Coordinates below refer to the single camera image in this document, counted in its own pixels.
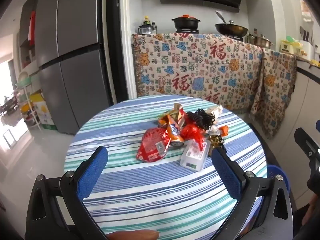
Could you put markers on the white plastic box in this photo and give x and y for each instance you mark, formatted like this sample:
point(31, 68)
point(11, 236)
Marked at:
point(193, 158)

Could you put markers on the grey refrigerator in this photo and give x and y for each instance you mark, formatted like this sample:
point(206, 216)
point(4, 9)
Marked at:
point(75, 55)

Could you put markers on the steel pot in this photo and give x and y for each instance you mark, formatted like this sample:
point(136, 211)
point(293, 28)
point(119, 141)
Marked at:
point(261, 42)

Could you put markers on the red white snack bag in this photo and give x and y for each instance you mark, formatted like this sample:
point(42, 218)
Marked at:
point(178, 111)

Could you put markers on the striped tablecloth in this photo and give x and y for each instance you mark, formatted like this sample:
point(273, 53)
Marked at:
point(150, 192)

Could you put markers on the black mesh net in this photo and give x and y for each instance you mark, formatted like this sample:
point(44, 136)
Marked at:
point(200, 118)

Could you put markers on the red orange wrapper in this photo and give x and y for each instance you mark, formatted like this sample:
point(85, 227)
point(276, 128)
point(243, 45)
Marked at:
point(223, 130)

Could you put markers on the green shelf rack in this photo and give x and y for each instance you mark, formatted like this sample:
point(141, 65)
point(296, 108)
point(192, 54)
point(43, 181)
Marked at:
point(25, 82)

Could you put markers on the yellow kitchen container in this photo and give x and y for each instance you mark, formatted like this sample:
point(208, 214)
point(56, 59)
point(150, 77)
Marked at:
point(288, 45)

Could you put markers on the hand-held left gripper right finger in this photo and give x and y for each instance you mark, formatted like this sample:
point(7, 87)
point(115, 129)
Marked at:
point(226, 177)

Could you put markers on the gold foil wrapper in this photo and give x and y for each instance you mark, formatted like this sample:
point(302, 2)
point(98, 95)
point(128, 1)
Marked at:
point(215, 140)

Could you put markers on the black clay pot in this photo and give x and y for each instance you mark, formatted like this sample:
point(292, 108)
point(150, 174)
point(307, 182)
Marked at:
point(186, 23)

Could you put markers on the large printed blanket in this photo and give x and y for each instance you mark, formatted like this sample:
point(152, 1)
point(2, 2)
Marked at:
point(175, 62)

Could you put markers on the oil bottle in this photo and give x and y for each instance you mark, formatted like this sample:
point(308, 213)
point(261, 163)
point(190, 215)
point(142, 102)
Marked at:
point(146, 20)

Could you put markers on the dark wok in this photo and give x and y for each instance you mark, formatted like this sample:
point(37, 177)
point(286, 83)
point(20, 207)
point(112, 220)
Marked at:
point(231, 30)

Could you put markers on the white kitchen cabinet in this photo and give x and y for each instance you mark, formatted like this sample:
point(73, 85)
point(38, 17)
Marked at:
point(307, 100)

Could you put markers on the red plastic bag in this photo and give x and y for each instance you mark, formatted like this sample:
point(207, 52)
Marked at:
point(190, 131)

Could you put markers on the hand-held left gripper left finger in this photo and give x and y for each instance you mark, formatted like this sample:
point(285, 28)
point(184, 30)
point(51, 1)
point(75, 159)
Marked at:
point(92, 172)

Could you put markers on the small printed blanket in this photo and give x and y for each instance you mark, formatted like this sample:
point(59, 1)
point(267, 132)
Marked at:
point(275, 85)

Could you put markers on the red hanging cloth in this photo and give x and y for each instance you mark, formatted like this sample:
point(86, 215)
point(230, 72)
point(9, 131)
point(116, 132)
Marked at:
point(32, 26)

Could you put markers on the white knife block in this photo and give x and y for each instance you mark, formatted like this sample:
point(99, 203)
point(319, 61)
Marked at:
point(306, 47)

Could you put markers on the black door frame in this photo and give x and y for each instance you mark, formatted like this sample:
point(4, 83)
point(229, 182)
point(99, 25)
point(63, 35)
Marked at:
point(115, 42)

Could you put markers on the blue plastic basket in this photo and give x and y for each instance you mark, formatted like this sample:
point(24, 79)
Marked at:
point(280, 172)

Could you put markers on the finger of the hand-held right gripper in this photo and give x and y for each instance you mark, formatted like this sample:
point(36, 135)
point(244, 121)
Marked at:
point(306, 142)

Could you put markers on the person's left hand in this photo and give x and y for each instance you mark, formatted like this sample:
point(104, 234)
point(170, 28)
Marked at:
point(132, 235)

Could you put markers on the crushed orange soda can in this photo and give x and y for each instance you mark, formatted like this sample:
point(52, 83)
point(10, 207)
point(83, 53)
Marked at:
point(172, 132)

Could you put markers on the yellow cardboard box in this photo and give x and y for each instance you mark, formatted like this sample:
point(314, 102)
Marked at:
point(42, 112)

